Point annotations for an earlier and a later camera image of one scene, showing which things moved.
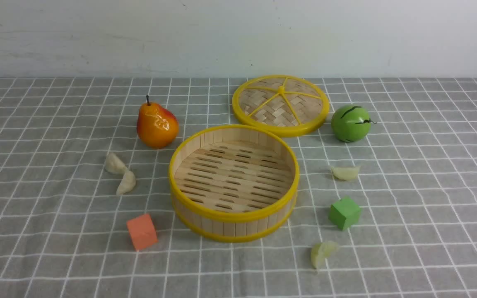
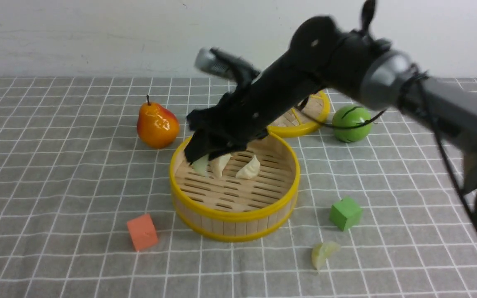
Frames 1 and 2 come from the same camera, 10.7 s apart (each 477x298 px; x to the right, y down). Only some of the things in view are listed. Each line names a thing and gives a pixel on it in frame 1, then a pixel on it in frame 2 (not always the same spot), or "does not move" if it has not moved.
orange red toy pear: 157,126 does not move
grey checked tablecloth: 68,203 does not move
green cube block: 344,213 does not move
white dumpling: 128,183 to 250,170
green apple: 351,123 does not move
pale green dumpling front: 321,251 does not move
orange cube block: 142,231 does not move
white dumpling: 114,164 to 218,164
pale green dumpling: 345,173 to 200,165
